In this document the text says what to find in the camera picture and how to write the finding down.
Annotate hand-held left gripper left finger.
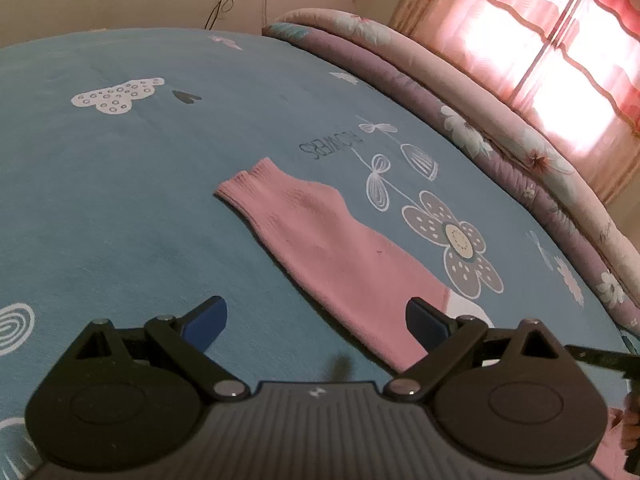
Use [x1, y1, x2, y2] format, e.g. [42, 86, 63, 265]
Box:
[55, 296, 249, 402]

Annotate folded floral quilt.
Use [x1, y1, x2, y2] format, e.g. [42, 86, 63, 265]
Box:
[262, 7, 640, 336]

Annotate pink and white knit sweater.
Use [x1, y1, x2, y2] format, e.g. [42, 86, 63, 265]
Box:
[214, 156, 640, 480]

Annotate pink window curtain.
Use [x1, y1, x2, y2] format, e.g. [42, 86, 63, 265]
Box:
[390, 0, 640, 201]

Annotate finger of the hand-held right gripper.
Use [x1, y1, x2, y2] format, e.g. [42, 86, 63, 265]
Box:
[565, 342, 640, 376]

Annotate person's right hand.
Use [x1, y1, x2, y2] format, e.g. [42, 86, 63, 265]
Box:
[607, 392, 640, 453]

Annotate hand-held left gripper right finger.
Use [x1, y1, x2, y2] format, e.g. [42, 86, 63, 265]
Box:
[384, 297, 576, 402]

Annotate blue floral bed sheet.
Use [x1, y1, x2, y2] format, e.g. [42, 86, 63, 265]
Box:
[0, 27, 640, 480]

